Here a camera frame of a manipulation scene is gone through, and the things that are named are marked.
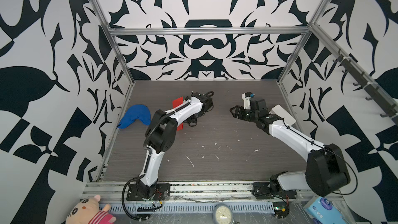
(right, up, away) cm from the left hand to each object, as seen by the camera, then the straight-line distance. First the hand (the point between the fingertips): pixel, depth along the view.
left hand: (184, 117), depth 89 cm
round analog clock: (+18, -38, -24) cm, 48 cm away
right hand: (+27, +5, -3) cm, 28 cm away
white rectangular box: (+57, +3, +6) cm, 58 cm away
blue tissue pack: (+60, -36, -23) cm, 74 cm away
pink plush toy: (-36, -35, -25) cm, 56 cm away
